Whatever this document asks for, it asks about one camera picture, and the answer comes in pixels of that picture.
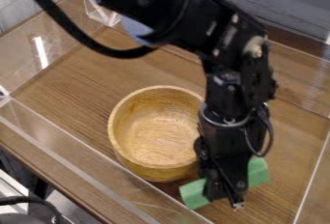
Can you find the clear acrylic corner bracket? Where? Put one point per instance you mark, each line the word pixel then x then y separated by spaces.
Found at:
pixel 99 14

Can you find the light wooden bowl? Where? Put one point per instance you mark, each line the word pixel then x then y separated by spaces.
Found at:
pixel 153 129

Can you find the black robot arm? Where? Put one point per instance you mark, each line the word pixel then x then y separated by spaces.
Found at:
pixel 230 40

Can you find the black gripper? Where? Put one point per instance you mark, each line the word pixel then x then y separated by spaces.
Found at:
pixel 225 147

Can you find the green rectangular block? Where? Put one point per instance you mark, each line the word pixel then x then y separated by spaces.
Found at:
pixel 191 191

